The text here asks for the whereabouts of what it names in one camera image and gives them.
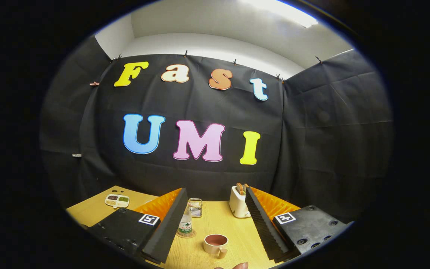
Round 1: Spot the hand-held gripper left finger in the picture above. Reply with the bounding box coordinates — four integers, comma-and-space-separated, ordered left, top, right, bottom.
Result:
88, 188, 188, 264

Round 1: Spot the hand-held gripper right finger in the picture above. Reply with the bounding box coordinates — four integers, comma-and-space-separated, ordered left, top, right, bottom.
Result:
245, 187, 352, 262

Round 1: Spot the clear plastic bottle green label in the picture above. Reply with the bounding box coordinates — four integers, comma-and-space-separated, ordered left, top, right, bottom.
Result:
178, 214, 193, 236

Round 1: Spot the beige cup with wooden handle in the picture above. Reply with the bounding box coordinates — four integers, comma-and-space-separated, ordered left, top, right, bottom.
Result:
203, 234, 229, 259

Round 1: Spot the wooden table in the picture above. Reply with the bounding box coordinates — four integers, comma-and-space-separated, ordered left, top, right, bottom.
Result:
67, 186, 301, 269

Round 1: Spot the cream toaster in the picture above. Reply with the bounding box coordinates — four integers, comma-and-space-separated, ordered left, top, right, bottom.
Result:
229, 186, 253, 218

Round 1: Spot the white sectioned dish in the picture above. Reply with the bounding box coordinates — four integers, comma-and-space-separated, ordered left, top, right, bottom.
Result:
105, 194, 130, 208

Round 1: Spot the black backdrop cloth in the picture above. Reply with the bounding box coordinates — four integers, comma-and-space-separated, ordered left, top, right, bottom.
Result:
40, 35, 394, 225

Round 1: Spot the metal wire rack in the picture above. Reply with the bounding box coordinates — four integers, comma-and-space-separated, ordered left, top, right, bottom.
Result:
188, 198, 203, 218

